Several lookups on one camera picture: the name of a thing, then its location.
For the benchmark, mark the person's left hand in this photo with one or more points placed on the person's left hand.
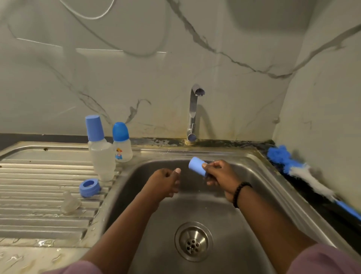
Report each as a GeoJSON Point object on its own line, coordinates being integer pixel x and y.
{"type": "Point", "coordinates": [161, 186]}

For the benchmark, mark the person's right hand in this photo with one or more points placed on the person's right hand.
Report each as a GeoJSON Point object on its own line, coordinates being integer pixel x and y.
{"type": "Point", "coordinates": [224, 175]}

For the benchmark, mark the blue cylindrical bottle cap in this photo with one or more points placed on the blue cylindrical bottle cap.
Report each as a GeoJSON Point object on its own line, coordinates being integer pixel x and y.
{"type": "Point", "coordinates": [197, 165]}

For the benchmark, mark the cartoon print baby bottle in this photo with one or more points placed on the cartoon print baby bottle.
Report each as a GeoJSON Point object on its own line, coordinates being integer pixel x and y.
{"type": "Point", "coordinates": [122, 148]}

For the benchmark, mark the blue and white bottle brush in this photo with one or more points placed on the blue and white bottle brush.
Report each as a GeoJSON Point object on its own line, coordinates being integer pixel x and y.
{"type": "Point", "coordinates": [279, 153]}

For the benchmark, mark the translucent bottle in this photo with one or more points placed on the translucent bottle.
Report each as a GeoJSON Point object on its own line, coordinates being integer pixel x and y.
{"type": "Point", "coordinates": [95, 128]}
{"type": "Point", "coordinates": [103, 163]}

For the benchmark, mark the translucent bottle front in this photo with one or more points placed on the translucent bottle front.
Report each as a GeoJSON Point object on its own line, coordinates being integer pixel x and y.
{"type": "Point", "coordinates": [95, 128]}

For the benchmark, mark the clear silicone nipple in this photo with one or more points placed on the clear silicone nipple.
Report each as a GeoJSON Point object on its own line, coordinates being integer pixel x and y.
{"type": "Point", "coordinates": [70, 204]}

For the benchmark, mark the person's left forearm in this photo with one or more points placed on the person's left forearm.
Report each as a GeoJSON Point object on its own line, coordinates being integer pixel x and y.
{"type": "Point", "coordinates": [121, 234]}

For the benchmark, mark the person's right forearm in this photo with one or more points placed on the person's right forearm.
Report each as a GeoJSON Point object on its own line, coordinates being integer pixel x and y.
{"type": "Point", "coordinates": [271, 231]}

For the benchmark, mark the metal sink drain strainer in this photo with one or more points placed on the metal sink drain strainer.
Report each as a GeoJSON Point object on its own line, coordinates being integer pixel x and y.
{"type": "Point", "coordinates": [193, 241]}

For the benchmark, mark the chrome sink faucet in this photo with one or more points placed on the chrome sink faucet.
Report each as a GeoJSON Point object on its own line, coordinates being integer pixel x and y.
{"type": "Point", "coordinates": [192, 113]}

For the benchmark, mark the pink shirt sleeve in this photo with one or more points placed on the pink shirt sleeve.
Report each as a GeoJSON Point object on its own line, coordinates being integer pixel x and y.
{"type": "Point", "coordinates": [76, 268]}
{"type": "Point", "coordinates": [327, 261]}

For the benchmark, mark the stainless steel sink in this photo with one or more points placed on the stainless steel sink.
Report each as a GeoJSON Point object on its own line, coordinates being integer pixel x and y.
{"type": "Point", "coordinates": [39, 186]}

